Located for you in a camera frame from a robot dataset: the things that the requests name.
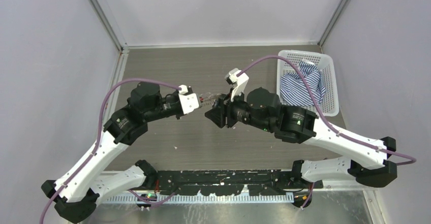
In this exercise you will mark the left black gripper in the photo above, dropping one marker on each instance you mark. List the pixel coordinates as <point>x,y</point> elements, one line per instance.
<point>177,94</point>

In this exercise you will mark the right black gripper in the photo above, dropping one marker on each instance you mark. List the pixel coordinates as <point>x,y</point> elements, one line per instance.
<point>217,115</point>

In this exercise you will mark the metal spring coil keyring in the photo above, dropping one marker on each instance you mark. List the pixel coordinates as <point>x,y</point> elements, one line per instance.
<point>209,98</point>

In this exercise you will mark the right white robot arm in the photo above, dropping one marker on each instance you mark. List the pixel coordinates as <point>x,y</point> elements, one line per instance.
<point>293,124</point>

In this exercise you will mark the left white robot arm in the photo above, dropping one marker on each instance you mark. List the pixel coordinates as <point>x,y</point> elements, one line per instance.
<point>114,136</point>

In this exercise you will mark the blue striped cloth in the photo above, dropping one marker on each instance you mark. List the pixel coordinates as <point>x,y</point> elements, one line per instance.
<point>294,90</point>

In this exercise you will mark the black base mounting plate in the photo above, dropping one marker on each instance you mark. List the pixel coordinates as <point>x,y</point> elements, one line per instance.
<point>224,182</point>

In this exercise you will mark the white plastic basket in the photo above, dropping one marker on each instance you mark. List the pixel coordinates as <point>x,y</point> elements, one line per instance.
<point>324,63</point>

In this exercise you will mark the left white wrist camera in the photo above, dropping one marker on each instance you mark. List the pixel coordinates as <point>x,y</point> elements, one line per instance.
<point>189,100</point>

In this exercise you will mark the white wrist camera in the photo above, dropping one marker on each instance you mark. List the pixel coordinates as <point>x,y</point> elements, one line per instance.
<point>238,81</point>
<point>189,100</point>

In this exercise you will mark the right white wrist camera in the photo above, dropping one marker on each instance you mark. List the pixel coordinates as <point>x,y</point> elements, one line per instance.
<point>238,81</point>

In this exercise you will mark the aluminium frame rail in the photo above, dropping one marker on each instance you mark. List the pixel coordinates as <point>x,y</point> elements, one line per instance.
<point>86,187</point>

